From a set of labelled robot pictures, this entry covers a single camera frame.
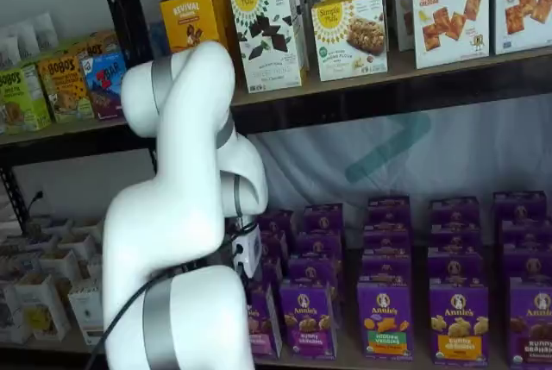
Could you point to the purple Annie's box pink patch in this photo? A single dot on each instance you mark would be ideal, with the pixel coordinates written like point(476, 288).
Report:
point(271, 271)
point(278, 221)
point(274, 244)
point(263, 322)

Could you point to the white snack pouch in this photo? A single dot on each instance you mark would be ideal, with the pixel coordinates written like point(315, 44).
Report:
point(23, 40)
point(45, 29)
point(8, 53)

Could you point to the yellow Revival snack box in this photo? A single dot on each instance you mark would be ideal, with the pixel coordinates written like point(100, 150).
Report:
point(224, 8)
point(185, 12)

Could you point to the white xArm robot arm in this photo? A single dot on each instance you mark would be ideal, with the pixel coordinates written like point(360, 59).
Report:
point(185, 171)

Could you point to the purple Annie's hidden veggies box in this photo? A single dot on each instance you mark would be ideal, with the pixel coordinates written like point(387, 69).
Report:
point(389, 209)
point(387, 266)
point(385, 322)
point(387, 236)

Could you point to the blue Zbar box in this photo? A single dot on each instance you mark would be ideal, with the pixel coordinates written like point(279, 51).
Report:
point(105, 85)

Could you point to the purple Annie's chocolate bunny box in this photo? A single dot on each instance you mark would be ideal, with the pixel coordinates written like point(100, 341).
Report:
point(528, 263)
point(532, 327)
point(524, 232)
point(519, 205)

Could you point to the yellow Bobo's box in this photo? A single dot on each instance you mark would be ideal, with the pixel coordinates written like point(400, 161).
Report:
point(95, 44)
point(64, 89)

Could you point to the purple Annie's box orange patch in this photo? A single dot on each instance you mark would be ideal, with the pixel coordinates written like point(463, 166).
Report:
point(459, 327)
point(455, 209)
point(455, 268)
point(456, 236)

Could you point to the black power plug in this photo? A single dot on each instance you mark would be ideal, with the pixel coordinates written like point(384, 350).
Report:
point(36, 199)

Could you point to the black metal shelf rack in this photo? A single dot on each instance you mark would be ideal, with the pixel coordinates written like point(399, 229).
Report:
point(388, 111)

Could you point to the white snack box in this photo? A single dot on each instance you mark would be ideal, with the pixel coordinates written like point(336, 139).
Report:
point(86, 314)
point(13, 314)
point(43, 305)
point(19, 264)
point(60, 264)
point(77, 245)

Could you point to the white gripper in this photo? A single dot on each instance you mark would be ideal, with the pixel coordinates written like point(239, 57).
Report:
point(248, 251)

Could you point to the white backdrop with teal logo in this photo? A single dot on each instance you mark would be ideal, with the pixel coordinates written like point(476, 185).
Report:
point(474, 158)

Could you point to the green Bobo's box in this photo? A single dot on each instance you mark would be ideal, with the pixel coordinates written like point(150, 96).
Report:
point(21, 98)

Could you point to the orange pretzel crackers box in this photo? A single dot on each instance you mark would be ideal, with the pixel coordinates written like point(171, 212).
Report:
point(450, 12)
point(402, 3)

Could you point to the blue pretzel crackers box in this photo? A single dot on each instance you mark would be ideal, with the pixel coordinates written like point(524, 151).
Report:
point(524, 3)

